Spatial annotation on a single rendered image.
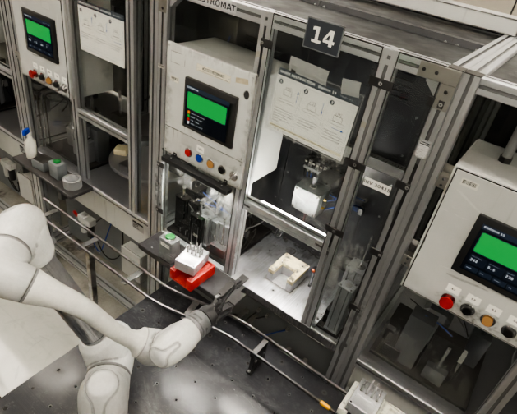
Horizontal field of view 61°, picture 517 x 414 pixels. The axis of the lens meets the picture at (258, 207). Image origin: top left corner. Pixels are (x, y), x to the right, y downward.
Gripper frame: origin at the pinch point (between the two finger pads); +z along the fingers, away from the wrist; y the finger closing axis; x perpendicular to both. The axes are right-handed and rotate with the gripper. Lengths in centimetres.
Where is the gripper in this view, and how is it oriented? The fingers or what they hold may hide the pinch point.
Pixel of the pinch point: (239, 288)
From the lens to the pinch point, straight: 165.9
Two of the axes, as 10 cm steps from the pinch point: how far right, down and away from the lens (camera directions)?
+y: 1.5, -8.2, -5.6
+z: 5.9, -3.8, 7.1
